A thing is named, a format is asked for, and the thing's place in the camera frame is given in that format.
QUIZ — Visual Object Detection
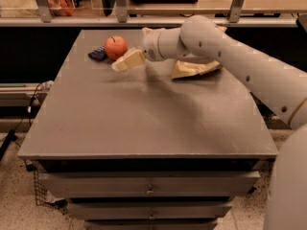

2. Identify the sea salt chip bag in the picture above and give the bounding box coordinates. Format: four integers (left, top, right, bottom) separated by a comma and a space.
170, 26, 228, 81

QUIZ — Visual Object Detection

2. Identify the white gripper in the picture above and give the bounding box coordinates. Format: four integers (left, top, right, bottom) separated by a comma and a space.
111, 27, 165, 72

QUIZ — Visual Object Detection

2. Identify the wire mesh basket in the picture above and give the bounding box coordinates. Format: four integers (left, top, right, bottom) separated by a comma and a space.
34, 170, 55, 206

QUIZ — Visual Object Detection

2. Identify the bottom grey drawer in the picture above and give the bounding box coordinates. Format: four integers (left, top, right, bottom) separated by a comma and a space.
84, 219, 217, 230

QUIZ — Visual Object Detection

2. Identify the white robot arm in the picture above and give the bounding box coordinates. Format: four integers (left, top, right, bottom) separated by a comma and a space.
112, 15, 307, 230

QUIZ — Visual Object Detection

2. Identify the grey drawer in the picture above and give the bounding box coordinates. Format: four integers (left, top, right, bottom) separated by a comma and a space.
84, 219, 217, 230
38, 171, 260, 198
68, 201, 232, 220

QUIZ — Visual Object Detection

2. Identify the orange bag on shelf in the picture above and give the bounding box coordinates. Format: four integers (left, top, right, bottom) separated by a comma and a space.
47, 0, 74, 16

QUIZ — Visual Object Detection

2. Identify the grey drawer cabinet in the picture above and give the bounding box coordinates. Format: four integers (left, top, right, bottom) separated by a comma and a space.
17, 29, 280, 230

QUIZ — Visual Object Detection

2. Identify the black cable on floor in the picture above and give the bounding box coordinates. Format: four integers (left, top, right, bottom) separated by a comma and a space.
0, 81, 46, 161

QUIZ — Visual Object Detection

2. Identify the middle grey drawer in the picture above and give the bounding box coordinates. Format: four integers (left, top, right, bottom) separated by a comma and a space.
68, 201, 232, 220

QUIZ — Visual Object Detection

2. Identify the red apple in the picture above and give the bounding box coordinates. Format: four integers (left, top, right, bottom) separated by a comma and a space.
105, 35, 128, 60

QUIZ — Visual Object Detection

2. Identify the metal shelf frame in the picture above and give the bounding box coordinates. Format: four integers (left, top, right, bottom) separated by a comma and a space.
0, 0, 307, 27

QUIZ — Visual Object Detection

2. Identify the dark blue rxbar wrapper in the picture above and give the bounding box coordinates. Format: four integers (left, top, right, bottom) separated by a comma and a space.
88, 46, 106, 61

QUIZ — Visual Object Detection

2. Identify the top grey drawer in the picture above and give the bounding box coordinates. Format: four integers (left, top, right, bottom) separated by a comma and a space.
38, 171, 260, 198

